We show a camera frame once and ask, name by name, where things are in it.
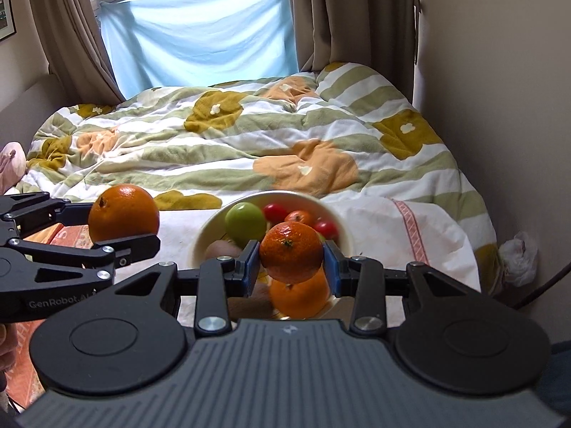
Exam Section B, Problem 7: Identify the brown kiwi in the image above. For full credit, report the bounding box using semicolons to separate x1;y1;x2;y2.
204;240;242;259
227;283;274;322

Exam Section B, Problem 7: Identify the large orange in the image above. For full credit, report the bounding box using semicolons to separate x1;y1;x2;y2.
87;184;160;243

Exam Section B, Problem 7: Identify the large red tomato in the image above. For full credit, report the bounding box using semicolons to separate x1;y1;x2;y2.
314;219;339;241

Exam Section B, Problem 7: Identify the orange with stem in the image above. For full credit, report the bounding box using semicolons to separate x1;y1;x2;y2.
269;269;331;320

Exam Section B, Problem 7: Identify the small mandarin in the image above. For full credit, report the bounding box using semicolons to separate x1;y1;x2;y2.
259;221;323;284

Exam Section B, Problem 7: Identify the small red tomato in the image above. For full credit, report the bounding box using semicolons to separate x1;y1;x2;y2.
262;203;289;225

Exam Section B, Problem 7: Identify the brown kiwi in bowl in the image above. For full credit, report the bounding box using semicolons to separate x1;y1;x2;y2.
204;240;242;259

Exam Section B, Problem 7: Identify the white pink patterned towel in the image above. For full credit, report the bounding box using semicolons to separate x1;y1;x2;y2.
6;195;482;409

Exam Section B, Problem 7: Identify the cream ceramic bowl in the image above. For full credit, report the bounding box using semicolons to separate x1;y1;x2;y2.
191;189;356;322

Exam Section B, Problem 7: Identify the pink plush toy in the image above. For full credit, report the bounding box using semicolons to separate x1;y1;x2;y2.
0;142;27;194

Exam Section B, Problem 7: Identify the green apple left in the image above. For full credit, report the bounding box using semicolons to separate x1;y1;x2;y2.
224;202;267;248

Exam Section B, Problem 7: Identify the small red orange fruit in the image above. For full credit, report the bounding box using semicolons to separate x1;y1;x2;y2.
284;210;317;226

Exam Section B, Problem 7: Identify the floral striped duvet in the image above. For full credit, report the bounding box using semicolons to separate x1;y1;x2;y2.
16;63;499;289

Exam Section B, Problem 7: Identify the white plastic bag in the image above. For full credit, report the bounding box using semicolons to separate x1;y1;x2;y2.
499;232;538;287

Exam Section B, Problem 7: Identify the brown left curtain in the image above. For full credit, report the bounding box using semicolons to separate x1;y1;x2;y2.
30;0;125;106

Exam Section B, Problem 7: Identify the brown curtain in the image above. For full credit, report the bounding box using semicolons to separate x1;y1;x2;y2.
289;0;420;100
30;0;125;106

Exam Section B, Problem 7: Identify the light blue window cloth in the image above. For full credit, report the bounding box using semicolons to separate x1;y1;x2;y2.
99;0;298;98

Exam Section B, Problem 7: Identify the brown right curtain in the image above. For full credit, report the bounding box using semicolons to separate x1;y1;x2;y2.
289;0;420;100

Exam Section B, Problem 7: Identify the framed wall picture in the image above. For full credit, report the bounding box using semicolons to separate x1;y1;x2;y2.
0;0;16;41

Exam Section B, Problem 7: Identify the black cable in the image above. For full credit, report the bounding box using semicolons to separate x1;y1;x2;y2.
512;261;571;309

